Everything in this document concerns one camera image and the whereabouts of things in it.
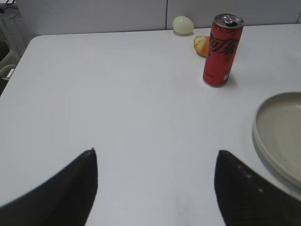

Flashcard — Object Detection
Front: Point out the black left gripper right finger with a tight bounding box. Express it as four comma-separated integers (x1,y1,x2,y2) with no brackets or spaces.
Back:
214,150,301,226

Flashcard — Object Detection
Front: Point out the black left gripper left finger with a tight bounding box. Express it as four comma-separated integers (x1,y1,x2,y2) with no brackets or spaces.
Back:
0,149,98,226

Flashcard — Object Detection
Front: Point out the red cola can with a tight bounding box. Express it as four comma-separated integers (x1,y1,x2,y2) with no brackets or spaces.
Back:
203,13,244,87

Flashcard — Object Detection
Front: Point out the beige round plate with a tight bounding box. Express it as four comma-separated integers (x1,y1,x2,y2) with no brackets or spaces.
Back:
253,92,301,188

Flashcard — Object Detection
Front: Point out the orange bread roll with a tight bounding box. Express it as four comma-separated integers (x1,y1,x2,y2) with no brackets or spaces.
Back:
193,36,210,57

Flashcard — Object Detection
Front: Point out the white egg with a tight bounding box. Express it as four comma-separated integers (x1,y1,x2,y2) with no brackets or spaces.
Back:
173,16,194,34

